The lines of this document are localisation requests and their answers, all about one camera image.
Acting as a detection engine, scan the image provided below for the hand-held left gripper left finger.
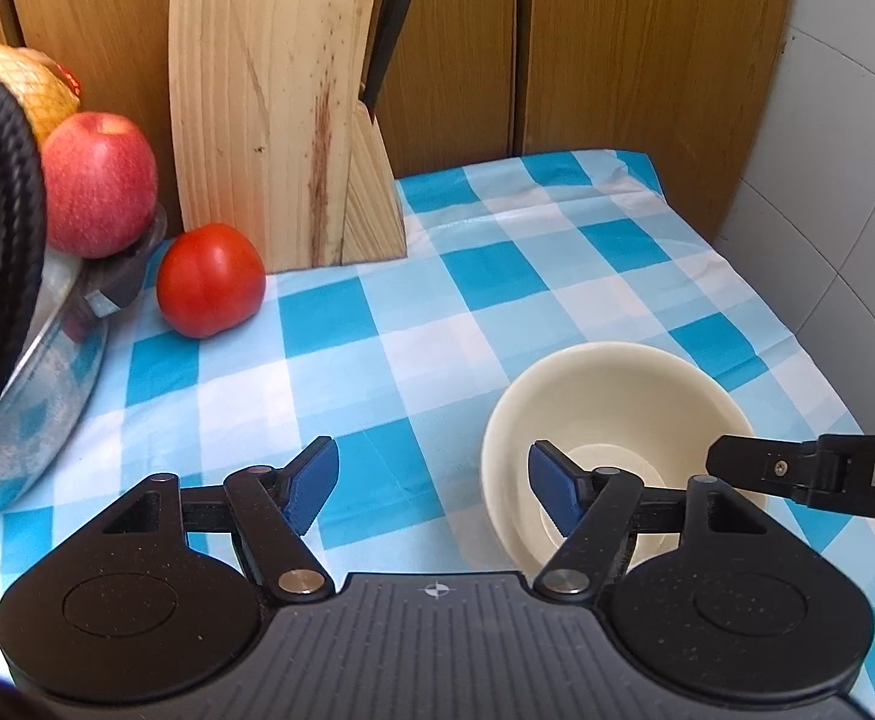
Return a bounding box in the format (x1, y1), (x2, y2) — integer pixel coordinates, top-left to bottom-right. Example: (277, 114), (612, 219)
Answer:
(70, 435), (343, 605)

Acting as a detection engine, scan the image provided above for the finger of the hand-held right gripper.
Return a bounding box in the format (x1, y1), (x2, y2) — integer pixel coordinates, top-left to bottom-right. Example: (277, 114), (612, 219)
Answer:
(706, 431), (875, 524)

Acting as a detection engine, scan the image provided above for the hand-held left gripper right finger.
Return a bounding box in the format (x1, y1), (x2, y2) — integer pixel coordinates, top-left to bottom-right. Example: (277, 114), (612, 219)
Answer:
(528, 441), (791, 605)

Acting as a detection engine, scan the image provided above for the cream bowl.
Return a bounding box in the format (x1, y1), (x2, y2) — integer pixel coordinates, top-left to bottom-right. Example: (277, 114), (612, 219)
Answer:
(481, 341), (770, 572)

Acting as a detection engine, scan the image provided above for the blue white checked tablecloth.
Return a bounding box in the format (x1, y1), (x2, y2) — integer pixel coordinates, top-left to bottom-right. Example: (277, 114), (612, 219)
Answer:
(0, 148), (875, 717)

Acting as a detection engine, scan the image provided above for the red tomato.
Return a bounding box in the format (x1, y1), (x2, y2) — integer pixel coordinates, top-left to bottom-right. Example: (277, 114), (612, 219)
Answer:
(156, 223), (268, 340)

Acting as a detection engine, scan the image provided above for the steel pot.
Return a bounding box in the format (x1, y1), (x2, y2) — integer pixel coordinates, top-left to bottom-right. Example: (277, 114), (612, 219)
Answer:
(0, 202), (170, 527)

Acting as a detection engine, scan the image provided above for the red apple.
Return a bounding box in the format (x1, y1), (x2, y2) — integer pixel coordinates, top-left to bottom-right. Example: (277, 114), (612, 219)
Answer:
(40, 111), (160, 260)

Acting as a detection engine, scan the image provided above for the wooden knife block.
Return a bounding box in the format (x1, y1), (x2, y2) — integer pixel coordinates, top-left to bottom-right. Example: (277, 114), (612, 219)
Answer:
(169, 0), (409, 275)

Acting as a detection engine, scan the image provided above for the wooden cabinet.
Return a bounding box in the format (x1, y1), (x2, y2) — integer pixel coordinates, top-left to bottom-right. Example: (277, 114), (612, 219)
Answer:
(0, 0), (795, 241)

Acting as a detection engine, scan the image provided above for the pomelo in yellow net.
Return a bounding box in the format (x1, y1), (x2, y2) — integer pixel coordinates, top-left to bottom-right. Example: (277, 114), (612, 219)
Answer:
(0, 43), (85, 147)

